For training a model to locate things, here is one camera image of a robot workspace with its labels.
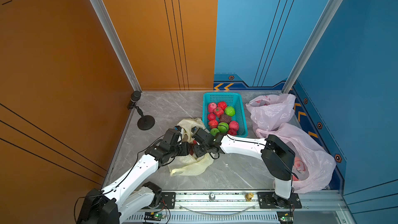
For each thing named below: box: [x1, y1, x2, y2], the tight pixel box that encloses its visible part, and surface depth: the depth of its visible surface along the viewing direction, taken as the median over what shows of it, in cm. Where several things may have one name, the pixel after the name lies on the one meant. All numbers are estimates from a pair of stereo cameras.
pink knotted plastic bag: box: [245, 93, 296, 132], surface depth 89 cm
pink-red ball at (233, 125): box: [229, 120, 239, 130], surface depth 96 cm
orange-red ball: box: [214, 106, 225, 118], surface depth 102 cm
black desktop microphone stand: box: [127, 90, 156, 131], surface depth 102 cm
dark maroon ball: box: [219, 113, 232, 124], surface depth 99 cm
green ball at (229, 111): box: [224, 105, 236, 117], surface depth 103 cm
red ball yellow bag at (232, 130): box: [226, 126, 239, 136], surface depth 95 cm
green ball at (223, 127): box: [217, 121, 230, 134], surface depth 96 cm
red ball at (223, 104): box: [217, 101, 228, 111], surface depth 107 cm
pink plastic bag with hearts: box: [256, 122, 337, 194], surface depth 75 cm
